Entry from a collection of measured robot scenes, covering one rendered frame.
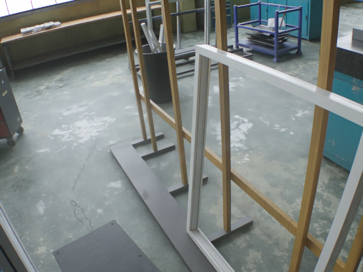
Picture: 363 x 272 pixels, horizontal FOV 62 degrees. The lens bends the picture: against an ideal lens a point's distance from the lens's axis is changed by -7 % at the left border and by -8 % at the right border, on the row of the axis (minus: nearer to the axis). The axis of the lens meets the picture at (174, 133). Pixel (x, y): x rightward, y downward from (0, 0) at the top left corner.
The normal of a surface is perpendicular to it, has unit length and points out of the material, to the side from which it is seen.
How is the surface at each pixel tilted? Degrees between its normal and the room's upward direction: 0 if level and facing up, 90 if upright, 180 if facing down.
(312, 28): 90
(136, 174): 0
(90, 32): 90
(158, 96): 94
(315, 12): 90
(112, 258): 0
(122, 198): 0
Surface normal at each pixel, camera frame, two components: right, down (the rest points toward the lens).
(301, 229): -0.89, 0.30
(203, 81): 0.44, 0.41
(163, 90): 0.18, 0.54
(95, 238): -0.11, -0.86
